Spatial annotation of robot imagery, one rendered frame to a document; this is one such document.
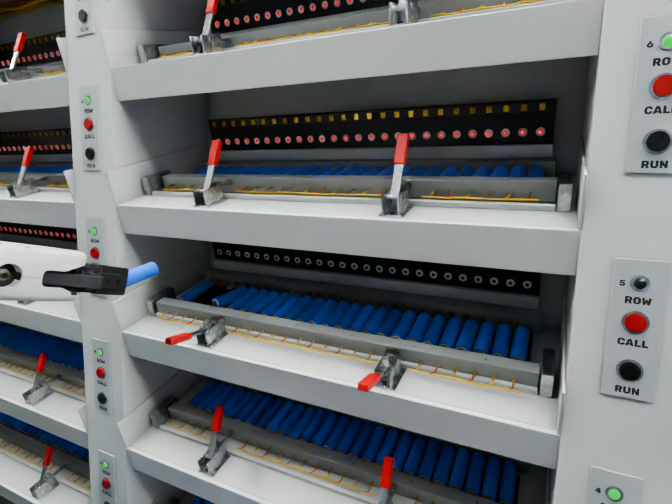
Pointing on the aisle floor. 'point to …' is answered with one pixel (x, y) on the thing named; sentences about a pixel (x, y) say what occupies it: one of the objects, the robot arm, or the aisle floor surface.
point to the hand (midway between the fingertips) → (102, 279)
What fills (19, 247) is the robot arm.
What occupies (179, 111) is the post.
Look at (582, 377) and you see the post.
